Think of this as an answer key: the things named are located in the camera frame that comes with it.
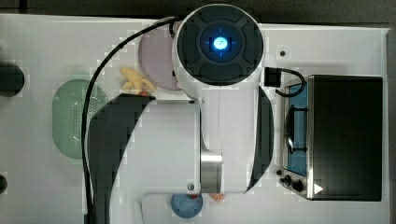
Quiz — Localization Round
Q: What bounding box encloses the red toy strawberry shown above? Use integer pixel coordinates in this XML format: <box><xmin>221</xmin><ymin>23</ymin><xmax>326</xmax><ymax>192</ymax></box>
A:
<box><xmin>139</xmin><ymin>91</ymin><xmax>150</xmax><ymax>96</ymax></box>

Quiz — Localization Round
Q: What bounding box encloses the blue cup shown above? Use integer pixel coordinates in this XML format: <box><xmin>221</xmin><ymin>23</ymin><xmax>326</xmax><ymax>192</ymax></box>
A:
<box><xmin>171</xmin><ymin>194</ymin><xmax>204</xmax><ymax>218</ymax></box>

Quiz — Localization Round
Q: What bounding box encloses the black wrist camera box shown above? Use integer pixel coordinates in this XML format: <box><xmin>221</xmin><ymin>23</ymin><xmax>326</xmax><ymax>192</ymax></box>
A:
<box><xmin>264</xmin><ymin>67</ymin><xmax>281</xmax><ymax>88</ymax></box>

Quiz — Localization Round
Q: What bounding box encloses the black toaster oven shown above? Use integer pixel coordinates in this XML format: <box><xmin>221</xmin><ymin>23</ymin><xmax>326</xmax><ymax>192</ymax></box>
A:
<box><xmin>279</xmin><ymin>75</ymin><xmax>383</xmax><ymax>202</ymax></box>

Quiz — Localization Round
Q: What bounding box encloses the green perforated colander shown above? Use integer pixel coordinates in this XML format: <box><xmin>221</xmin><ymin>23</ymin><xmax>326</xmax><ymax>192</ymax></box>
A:
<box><xmin>52</xmin><ymin>79</ymin><xmax>90</xmax><ymax>160</ymax></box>

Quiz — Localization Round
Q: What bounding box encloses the yellow toy banana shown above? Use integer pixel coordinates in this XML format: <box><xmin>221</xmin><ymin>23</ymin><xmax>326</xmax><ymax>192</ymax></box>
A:
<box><xmin>120</xmin><ymin>67</ymin><xmax>156</xmax><ymax>94</ymax></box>

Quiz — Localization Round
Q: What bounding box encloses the grey round plate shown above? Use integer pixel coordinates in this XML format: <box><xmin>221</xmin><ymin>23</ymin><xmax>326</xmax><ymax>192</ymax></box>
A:
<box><xmin>138</xmin><ymin>22</ymin><xmax>179</xmax><ymax>91</ymax></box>

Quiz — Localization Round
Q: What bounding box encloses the orange slice toy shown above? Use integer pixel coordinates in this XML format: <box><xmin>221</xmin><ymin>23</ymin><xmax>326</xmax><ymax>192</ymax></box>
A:
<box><xmin>209</xmin><ymin>193</ymin><xmax>225</xmax><ymax>202</ymax></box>

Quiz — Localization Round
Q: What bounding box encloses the black pot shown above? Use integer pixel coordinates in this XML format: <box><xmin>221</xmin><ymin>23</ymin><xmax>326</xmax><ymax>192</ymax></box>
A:
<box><xmin>0</xmin><ymin>62</ymin><xmax>24</xmax><ymax>97</ymax></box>

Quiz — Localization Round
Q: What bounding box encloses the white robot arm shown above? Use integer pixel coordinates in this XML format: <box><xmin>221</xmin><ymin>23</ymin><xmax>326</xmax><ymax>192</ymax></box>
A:
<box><xmin>86</xmin><ymin>4</ymin><xmax>274</xmax><ymax>224</ymax></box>

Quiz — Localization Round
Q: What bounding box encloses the black cylinder holder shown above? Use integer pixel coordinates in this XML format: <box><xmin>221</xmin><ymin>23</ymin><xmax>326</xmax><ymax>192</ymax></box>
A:
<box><xmin>0</xmin><ymin>175</ymin><xmax>7</xmax><ymax>194</ymax></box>

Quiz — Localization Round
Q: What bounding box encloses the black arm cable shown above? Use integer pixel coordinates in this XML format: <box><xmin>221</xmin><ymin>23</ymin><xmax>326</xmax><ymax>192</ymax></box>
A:
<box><xmin>80</xmin><ymin>16</ymin><xmax>188</xmax><ymax>224</ymax></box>

